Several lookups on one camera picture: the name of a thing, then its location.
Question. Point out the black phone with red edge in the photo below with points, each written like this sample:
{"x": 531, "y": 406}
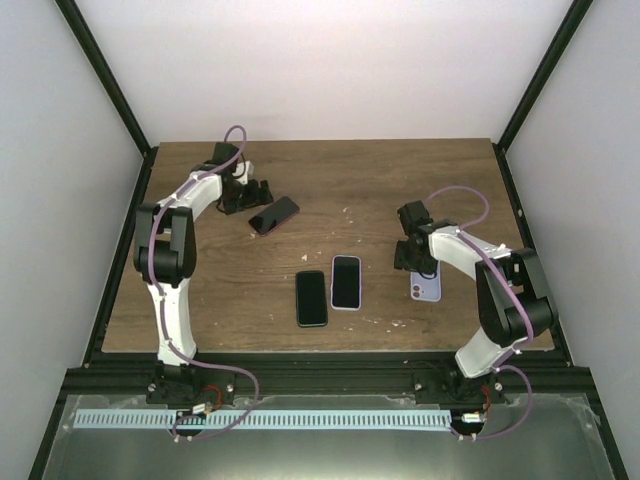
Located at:
{"x": 274, "y": 215}

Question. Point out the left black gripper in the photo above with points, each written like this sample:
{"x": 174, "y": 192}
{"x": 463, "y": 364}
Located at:
{"x": 251, "y": 200}

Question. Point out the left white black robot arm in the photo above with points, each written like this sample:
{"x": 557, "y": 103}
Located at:
{"x": 165, "y": 250}

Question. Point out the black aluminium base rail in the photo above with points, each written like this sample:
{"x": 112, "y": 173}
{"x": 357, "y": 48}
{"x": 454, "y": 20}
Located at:
{"x": 430, "y": 378}

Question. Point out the light blue slotted cable duct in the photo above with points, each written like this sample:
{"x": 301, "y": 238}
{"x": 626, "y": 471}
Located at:
{"x": 410, "y": 420}

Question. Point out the right black frame post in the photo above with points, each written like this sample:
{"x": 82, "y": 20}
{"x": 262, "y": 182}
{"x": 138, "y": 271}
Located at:
{"x": 560, "y": 41}

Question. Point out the left black frame post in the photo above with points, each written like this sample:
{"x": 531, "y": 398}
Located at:
{"x": 89, "y": 45}

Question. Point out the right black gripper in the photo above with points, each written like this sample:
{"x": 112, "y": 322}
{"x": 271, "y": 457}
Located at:
{"x": 400, "y": 261}

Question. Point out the black frame post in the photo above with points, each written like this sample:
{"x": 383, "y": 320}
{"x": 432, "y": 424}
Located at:
{"x": 560, "y": 41}
{"x": 89, "y": 45}

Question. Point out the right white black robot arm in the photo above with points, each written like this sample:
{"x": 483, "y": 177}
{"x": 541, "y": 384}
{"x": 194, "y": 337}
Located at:
{"x": 514, "y": 301}

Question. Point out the grey metal sheet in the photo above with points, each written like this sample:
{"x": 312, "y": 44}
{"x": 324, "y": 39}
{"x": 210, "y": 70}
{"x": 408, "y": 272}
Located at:
{"x": 549, "y": 436}

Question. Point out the lilac phone case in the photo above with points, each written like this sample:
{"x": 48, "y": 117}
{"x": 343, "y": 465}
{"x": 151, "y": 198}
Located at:
{"x": 332, "y": 285}

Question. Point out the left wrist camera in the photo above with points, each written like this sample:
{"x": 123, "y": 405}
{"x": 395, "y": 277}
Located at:
{"x": 242, "y": 172}

